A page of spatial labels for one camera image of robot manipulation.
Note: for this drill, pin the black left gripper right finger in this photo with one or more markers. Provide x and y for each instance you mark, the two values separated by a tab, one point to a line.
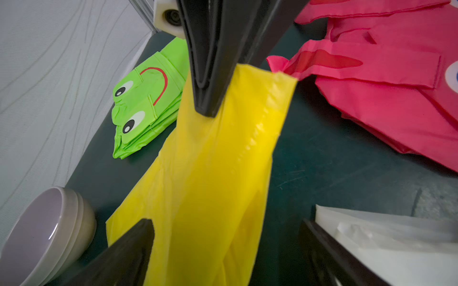
330	263

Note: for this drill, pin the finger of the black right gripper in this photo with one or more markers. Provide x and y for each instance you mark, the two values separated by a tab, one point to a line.
220	35
272	20

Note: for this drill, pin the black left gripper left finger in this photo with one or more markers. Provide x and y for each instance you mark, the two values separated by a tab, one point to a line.
125	263

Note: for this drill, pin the white raincoat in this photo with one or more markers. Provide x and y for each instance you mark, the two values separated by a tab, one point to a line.
402	250

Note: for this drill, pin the yellow raincoat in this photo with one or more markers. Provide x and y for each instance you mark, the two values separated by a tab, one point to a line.
206	192

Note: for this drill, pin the green frog raincoat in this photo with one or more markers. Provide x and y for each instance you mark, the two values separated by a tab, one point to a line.
147	100

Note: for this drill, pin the pink bunny raincoat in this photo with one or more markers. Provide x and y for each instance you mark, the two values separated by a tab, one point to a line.
389	66

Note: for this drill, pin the lilac ceramic bowl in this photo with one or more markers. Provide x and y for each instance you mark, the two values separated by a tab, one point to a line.
51	234

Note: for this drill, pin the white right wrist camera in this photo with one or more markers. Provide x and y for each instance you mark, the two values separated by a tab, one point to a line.
166	17

